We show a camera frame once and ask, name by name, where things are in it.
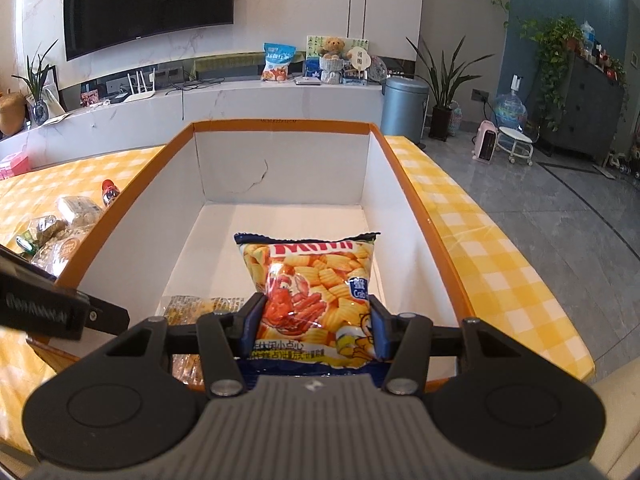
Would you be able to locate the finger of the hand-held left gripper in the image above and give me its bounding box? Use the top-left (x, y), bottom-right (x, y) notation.
top-left (0, 244), bottom-right (132, 345)

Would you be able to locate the white marble tv console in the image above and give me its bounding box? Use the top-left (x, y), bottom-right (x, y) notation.
top-left (0, 77), bottom-right (387, 166)

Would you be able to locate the ivy plant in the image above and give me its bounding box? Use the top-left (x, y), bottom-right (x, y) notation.
top-left (519, 16), bottom-right (585, 132)

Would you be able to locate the pink box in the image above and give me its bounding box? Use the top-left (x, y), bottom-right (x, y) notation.
top-left (0, 153), bottom-right (32, 181)

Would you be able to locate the clear packet with dark pastry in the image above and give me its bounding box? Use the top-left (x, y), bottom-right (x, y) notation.
top-left (15, 214), bottom-right (67, 256)

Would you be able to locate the black curved television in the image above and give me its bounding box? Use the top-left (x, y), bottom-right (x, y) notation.
top-left (63, 0), bottom-right (236, 62)

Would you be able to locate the round paper hand fan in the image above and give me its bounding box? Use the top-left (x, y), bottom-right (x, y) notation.
top-left (344, 42), bottom-right (372, 84)

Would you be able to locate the yellow checkered tablecloth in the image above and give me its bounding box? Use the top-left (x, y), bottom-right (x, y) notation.
top-left (0, 135), bottom-right (596, 466)

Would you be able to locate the brown gourd ornament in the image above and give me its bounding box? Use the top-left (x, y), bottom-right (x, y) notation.
top-left (0, 92), bottom-right (27, 137)

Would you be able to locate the blue water jug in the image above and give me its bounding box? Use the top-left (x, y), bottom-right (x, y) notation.
top-left (492, 74), bottom-right (529, 134)

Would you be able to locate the clear packet of round bread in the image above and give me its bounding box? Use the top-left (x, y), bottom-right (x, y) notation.
top-left (30, 226), bottom-right (97, 282)

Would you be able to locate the green picture card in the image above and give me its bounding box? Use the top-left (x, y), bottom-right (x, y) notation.
top-left (305, 34), bottom-right (327, 62)

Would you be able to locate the white wifi router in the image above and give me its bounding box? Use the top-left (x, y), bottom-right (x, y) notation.
top-left (124, 71), bottom-right (158, 102)

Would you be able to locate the long leaf potted plant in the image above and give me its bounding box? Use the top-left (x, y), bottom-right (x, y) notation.
top-left (405, 35), bottom-right (483, 142)

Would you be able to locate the teddy bear in basket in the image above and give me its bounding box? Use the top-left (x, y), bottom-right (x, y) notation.
top-left (319, 36), bottom-right (347, 86)

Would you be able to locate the blue snack bag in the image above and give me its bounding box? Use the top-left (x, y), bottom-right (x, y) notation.
top-left (260, 42), bottom-right (297, 83)

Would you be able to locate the white round stool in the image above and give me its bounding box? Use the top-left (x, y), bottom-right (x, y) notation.
top-left (496, 127), bottom-right (535, 166)

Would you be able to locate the grey drawer cabinet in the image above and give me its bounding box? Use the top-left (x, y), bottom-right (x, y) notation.
top-left (539, 54), bottom-right (632, 162)

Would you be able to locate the grey blue trash can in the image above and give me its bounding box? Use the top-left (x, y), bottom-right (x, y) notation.
top-left (379, 76), bottom-right (431, 147)

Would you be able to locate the yellow clear snack packet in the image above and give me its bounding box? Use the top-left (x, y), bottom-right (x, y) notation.
top-left (160, 295), bottom-right (247, 388)

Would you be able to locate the pink space heater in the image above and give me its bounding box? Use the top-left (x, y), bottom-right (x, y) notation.
top-left (474, 119), bottom-right (501, 164)

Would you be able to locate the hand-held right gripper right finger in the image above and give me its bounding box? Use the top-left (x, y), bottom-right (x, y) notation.
top-left (366, 295), bottom-right (526, 397)

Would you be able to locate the orange crab print chip bag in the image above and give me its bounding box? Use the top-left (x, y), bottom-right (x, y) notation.
top-left (234, 231), bottom-right (382, 376)

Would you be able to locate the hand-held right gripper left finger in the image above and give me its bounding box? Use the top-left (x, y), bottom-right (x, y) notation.
top-left (102, 291), bottom-right (269, 401)

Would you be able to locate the orange cardboard box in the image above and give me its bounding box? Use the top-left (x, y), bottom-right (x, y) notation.
top-left (25, 119), bottom-right (596, 397)

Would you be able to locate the green plant in glass vase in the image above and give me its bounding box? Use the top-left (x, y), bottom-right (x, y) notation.
top-left (12, 39), bottom-right (61, 127)

